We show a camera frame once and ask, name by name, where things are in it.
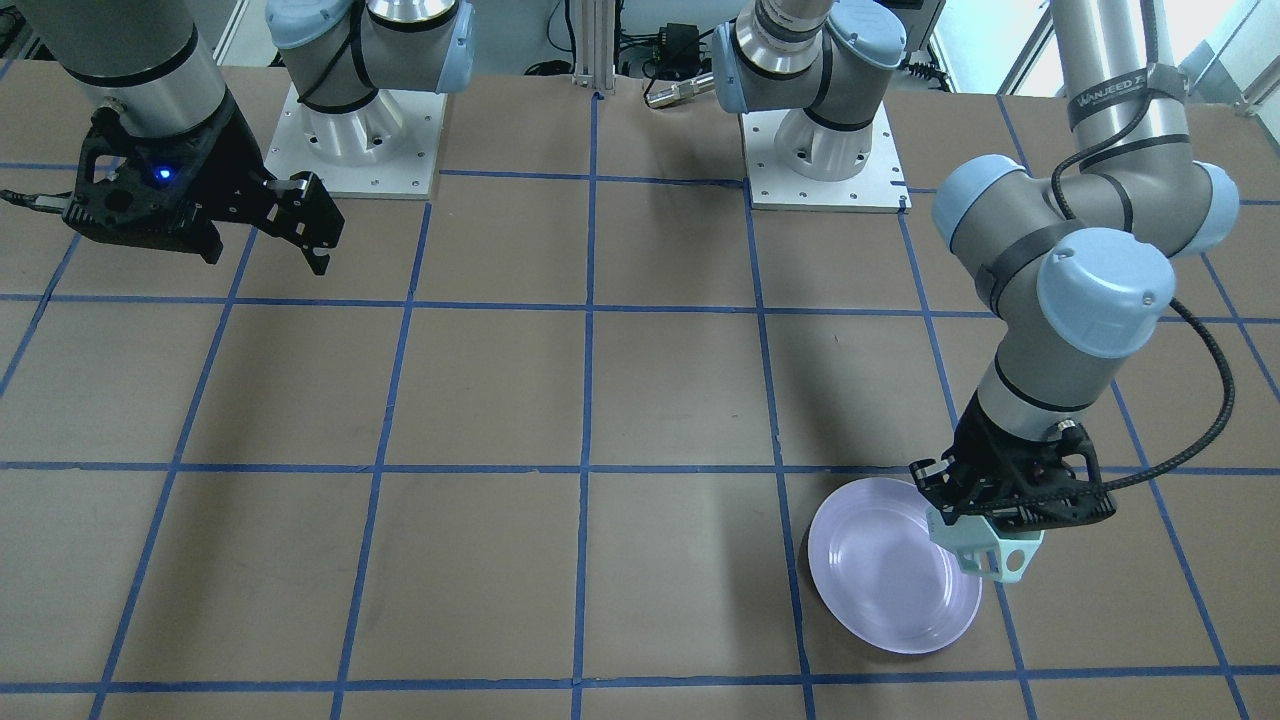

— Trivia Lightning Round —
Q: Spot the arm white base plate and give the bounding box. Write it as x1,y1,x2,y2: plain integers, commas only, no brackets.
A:
739,105,911,213
265,87,451,200

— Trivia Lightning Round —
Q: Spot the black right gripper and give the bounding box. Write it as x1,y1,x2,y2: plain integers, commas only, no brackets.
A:
61,91,346,275

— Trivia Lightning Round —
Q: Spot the lilac plate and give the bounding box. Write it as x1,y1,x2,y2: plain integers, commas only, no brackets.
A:
806,477,983,655

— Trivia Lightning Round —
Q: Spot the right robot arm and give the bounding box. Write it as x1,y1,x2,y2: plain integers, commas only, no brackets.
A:
3,1,475,275

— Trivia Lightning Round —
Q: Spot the mint green faceted cup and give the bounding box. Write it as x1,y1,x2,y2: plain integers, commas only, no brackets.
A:
925,507,1044,583

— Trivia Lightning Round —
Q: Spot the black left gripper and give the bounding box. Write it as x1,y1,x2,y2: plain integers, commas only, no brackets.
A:
909,398,1116,529

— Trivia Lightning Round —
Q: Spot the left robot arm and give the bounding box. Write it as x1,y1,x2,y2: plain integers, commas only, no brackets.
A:
710,1,1240,533

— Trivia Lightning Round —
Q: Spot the aluminium frame post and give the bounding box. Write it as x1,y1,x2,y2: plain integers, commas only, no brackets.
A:
564,0,621,99

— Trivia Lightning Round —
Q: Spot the small black box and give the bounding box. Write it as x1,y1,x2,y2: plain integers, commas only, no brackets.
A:
657,22,700,68

